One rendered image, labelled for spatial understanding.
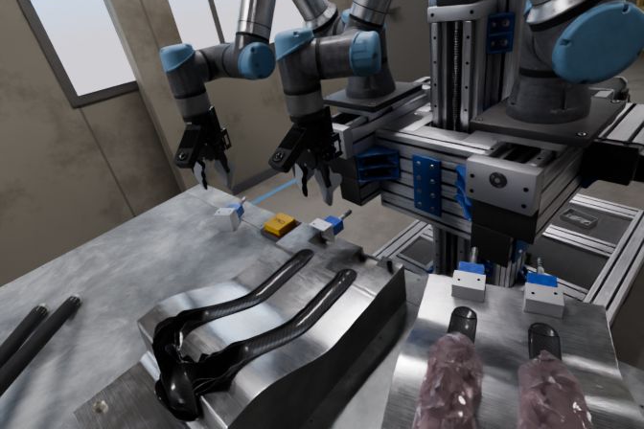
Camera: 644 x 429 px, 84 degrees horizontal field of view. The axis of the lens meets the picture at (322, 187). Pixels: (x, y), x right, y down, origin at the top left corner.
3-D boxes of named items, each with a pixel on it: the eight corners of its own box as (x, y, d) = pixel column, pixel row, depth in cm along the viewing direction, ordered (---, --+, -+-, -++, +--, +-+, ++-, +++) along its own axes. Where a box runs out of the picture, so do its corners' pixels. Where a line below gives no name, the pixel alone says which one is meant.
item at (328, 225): (345, 216, 97) (342, 199, 94) (359, 222, 93) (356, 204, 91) (310, 242, 89) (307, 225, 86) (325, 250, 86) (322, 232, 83)
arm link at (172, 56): (200, 40, 80) (165, 49, 75) (215, 89, 85) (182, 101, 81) (185, 41, 86) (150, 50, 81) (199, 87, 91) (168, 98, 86)
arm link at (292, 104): (302, 97, 67) (274, 94, 72) (306, 121, 69) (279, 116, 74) (329, 85, 71) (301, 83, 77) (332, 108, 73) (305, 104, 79)
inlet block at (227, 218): (240, 205, 111) (235, 190, 109) (254, 205, 110) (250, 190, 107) (218, 231, 101) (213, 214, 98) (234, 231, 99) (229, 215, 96)
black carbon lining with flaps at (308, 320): (305, 253, 75) (296, 215, 70) (367, 284, 65) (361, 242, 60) (146, 383, 55) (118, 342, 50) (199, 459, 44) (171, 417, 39)
